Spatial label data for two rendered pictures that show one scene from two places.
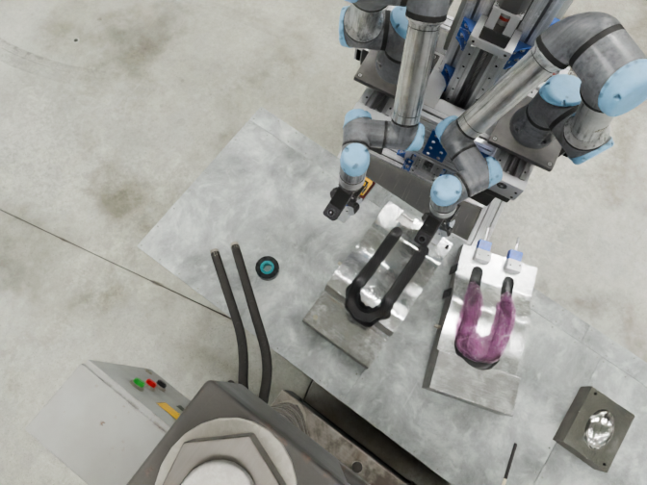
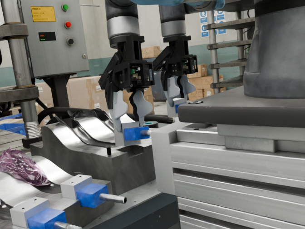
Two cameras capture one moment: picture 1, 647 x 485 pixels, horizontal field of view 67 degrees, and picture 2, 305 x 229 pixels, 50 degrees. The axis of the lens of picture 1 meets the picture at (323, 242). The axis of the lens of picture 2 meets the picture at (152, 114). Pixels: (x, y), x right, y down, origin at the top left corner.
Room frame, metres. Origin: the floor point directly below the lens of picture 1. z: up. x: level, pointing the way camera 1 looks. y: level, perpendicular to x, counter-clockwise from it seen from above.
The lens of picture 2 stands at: (0.84, -1.05, 1.09)
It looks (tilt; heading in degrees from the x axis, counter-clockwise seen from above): 10 degrees down; 109
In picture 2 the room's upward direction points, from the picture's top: 7 degrees counter-clockwise
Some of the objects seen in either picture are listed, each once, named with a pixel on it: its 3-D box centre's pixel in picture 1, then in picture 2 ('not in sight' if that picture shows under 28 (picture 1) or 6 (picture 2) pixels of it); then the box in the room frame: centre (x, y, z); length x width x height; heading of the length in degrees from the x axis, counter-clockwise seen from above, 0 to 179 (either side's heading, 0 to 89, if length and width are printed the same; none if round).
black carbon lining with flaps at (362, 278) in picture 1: (386, 276); (98, 126); (0.38, -0.21, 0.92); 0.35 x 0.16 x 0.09; 149
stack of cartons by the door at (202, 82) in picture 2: not in sight; (205, 82); (-0.36, 6.55, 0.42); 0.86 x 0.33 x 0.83; 160
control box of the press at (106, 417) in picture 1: (200, 421); (66, 140); (-0.12, 0.35, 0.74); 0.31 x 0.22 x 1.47; 59
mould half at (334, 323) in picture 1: (378, 281); (101, 140); (0.37, -0.20, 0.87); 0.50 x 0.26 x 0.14; 149
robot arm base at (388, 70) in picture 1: (400, 56); not in sight; (1.09, -0.20, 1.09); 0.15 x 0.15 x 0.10
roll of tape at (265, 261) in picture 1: (267, 268); (149, 127); (0.39, 0.18, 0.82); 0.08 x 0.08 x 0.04
